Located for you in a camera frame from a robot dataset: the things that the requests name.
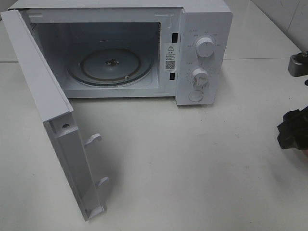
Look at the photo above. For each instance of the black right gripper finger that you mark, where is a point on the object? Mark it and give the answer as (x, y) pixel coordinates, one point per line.
(293, 131)

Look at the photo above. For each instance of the glass microwave turntable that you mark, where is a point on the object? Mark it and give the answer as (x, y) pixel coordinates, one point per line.
(111, 62)

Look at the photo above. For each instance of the white microwave door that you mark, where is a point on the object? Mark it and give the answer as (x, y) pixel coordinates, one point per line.
(56, 114)

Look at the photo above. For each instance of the pink plate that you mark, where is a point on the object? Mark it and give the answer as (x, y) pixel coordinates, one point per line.
(304, 157)

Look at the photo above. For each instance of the white warning label sticker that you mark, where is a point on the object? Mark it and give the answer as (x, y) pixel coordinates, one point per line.
(171, 51)

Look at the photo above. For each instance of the white microwave oven body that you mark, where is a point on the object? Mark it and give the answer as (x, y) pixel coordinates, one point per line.
(58, 25)

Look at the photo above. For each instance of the white timer knob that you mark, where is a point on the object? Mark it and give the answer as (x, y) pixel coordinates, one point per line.
(200, 77)

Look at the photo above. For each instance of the round white door button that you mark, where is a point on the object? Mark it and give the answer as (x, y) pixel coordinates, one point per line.
(196, 96)

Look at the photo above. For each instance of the upper white power knob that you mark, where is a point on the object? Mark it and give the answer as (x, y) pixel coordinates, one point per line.
(205, 46)

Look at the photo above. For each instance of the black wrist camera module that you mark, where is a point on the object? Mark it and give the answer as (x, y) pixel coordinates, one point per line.
(298, 64)

